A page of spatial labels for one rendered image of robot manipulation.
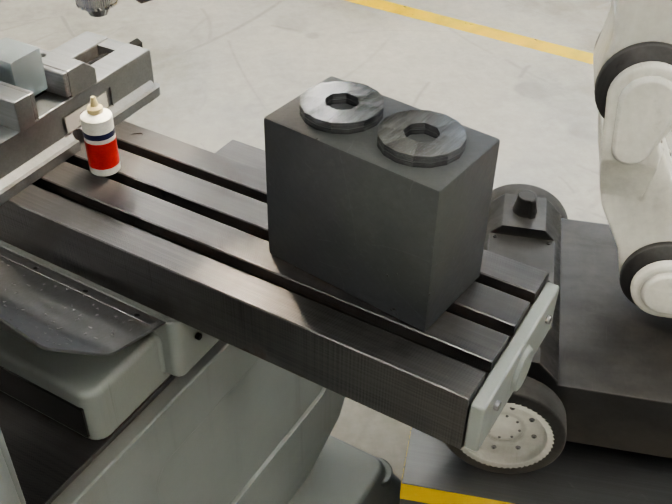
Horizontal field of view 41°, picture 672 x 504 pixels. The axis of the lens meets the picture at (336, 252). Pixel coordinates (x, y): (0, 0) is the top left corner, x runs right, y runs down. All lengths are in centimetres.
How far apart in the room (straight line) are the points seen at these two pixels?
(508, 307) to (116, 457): 51
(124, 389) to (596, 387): 76
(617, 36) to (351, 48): 242
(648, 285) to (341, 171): 73
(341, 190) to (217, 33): 290
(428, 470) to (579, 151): 179
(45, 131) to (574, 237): 101
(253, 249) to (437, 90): 238
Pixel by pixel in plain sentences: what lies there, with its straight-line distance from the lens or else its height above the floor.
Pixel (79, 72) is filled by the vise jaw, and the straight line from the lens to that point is 127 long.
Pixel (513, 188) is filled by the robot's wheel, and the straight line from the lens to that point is 185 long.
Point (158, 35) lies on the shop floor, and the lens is 382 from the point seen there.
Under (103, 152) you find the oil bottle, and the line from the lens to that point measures 120.
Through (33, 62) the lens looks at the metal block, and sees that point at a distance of 125.
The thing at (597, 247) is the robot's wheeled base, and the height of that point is 57.
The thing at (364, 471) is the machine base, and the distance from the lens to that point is 180.
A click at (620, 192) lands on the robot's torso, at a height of 84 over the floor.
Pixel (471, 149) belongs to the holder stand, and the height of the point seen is 115.
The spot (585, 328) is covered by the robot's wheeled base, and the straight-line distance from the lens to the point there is 160.
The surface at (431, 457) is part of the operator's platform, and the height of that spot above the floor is 40.
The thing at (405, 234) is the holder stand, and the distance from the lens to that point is 91.
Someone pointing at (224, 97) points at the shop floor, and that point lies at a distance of 334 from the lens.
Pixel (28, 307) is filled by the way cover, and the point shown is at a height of 91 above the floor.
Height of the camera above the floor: 164
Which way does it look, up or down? 39 degrees down
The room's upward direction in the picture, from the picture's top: 1 degrees clockwise
